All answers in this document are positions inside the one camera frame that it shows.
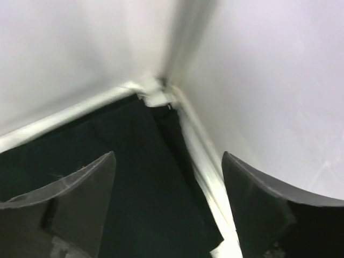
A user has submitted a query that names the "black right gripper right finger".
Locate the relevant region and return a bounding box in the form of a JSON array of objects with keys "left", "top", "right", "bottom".
[{"left": 221, "top": 152, "right": 343, "bottom": 257}]

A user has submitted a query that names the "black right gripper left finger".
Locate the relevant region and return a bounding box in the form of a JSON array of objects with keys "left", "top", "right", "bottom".
[{"left": 1, "top": 152, "right": 116, "bottom": 258}]

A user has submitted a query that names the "black t-shirt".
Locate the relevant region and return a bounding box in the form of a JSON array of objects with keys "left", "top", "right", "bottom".
[{"left": 1, "top": 96, "right": 223, "bottom": 257}]

